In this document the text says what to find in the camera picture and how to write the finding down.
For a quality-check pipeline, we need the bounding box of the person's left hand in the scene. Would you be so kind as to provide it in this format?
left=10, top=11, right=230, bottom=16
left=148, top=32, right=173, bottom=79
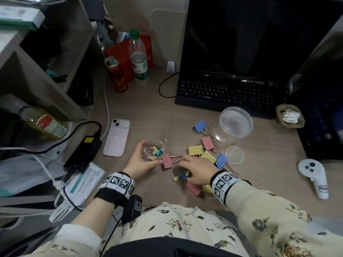
left=122, top=140, right=165, bottom=180

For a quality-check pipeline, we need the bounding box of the person's right hand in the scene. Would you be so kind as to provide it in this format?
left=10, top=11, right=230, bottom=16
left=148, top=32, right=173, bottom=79
left=177, top=154, right=219, bottom=186

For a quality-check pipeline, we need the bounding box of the small clear plastic jar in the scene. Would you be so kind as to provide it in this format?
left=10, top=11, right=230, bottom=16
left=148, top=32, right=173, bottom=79
left=142, top=139, right=167, bottom=163

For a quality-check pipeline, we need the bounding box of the pile of large binder clips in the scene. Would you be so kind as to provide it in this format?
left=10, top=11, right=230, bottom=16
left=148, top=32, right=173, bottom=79
left=160, top=120, right=242, bottom=197

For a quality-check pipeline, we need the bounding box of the pile of small binder clips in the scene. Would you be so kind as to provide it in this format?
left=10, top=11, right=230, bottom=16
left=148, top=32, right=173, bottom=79
left=149, top=146, right=192, bottom=188

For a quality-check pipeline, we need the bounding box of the large clear plastic jar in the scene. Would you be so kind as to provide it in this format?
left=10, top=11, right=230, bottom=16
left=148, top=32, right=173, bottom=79
left=212, top=106, right=254, bottom=143

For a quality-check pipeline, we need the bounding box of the person's right forearm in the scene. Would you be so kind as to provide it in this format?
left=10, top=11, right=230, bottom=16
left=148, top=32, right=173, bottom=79
left=224, top=179, right=343, bottom=257

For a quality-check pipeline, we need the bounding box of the person's left forearm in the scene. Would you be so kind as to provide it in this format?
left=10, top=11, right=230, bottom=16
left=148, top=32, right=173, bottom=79
left=25, top=197, right=116, bottom=257

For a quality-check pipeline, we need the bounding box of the person's floral cream jacket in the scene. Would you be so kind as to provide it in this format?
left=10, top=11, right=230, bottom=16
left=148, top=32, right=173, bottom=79
left=103, top=202, right=247, bottom=257

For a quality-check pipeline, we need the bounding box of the person's black garment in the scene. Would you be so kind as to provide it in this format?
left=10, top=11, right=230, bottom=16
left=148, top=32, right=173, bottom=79
left=103, top=237, right=255, bottom=257

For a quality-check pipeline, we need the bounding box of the pink smartphone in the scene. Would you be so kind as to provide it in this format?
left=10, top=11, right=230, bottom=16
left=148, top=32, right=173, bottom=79
left=103, top=118, right=131, bottom=158

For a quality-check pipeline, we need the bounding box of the clear plastic lid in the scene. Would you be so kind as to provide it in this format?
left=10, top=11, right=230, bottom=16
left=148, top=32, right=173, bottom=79
left=224, top=146, right=245, bottom=166

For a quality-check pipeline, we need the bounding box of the white teal tissue pack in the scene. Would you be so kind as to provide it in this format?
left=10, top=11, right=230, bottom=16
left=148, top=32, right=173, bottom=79
left=64, top=162, right=106, bottom=207

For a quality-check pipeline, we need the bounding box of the black power adapter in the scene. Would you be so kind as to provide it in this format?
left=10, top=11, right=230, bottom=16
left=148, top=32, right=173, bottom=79
left=63, top=135, right=103, bottom=173

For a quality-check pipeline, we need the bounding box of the black keyboard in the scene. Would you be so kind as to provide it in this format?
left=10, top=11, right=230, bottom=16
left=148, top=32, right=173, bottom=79
left=174, top=69, right=289, bottom=120

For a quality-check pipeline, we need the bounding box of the red drink can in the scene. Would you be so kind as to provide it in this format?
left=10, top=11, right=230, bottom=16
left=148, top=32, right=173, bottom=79
left=104, top=56, right=129, bottom=94

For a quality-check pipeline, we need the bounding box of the black electronic device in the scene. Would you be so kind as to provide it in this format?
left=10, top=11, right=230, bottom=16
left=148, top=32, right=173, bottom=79
left=67, top=73, right=95, bottom=107

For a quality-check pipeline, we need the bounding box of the clear water bottle green cap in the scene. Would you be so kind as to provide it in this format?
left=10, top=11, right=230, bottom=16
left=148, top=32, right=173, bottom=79
left=128, top=29, right=149, bottom=85

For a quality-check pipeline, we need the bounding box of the yellow juice bottle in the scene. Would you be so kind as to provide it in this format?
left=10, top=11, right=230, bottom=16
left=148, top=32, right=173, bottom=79
left=0, top=93, right=69, bottom=140

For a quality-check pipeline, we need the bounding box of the brown paper cup with tissue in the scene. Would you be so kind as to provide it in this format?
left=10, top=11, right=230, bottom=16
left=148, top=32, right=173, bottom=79
left=275, top=104, right=305, bottom=130

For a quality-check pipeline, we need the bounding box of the crumpled white tissue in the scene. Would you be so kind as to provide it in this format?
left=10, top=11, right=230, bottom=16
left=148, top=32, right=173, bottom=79
left=281, top=109, right=300, bottom=124

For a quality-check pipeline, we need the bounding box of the red cardboard box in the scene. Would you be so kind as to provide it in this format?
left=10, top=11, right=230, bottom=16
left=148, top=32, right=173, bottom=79
left=104, top=34, right=155, bottom=83

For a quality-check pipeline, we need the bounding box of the white handheld controller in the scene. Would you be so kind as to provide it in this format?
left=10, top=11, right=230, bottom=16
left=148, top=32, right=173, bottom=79
left=297, top=158, right=329, bottom=200

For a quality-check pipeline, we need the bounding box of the black plastic crate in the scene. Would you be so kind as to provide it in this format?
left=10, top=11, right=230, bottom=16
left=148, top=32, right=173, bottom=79
left=287, top=75, right=343, bottom=161

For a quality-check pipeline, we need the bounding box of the teal small gadget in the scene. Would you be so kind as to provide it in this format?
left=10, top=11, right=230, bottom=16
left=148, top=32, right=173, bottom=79
left=45, top=68, right=68, bottom=83

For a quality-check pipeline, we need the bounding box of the crumpled clear plastic wrap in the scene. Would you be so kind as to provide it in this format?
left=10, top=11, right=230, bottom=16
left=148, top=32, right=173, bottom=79
left=95, top=21, right=132, bottom=51

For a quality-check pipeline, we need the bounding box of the grey shelf unit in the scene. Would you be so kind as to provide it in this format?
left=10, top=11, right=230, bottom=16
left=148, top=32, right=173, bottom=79
left=0, top=0, right=105, bottom=220

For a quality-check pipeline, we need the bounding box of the black chair base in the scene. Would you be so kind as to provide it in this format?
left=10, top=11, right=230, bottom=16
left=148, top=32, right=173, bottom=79
left=0, top=225, right=58, bottom=257

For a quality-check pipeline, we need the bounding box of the black computer monitor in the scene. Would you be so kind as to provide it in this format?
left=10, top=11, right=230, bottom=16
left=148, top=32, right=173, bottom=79
left=179, top=0, right=343, bottom=81

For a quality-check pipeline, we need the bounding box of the blue folder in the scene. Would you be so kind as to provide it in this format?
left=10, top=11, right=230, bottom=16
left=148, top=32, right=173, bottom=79
left=331, top=101, right=343, bottom=142

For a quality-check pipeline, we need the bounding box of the dark fabric bag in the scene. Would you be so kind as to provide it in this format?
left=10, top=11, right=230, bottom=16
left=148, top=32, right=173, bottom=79
left=80, top=0, right=105, bottom=23

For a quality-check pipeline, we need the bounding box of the green white box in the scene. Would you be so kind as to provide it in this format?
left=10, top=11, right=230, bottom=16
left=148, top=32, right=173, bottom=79
left=0, top=5, right=46, bottom=31

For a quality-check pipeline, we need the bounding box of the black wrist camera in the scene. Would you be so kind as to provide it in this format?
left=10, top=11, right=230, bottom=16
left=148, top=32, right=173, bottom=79
left=122, top=195, right=143, bottom=224

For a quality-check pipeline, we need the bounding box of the white charging cable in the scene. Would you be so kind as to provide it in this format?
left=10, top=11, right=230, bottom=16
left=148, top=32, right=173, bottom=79
left=100, top=75, right=111, bottom=142

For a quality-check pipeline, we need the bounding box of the black power cable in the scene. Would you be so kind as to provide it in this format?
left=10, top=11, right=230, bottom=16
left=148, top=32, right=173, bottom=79
left=0, top=121, right=102, bottom=154

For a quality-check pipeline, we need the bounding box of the thin black camera cable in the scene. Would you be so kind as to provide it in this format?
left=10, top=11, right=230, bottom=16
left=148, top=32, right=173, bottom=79
left=99, top=214, right=125, bottom=257

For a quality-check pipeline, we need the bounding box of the black keyboard cable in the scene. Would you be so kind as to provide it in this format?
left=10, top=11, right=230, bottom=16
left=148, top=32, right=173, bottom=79
left=158, top=71, right=180, bottom=99

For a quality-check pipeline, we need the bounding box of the white bundled cable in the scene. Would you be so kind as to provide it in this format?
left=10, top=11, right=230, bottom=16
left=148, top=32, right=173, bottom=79
left=0, top=146, right=81, bottom=223

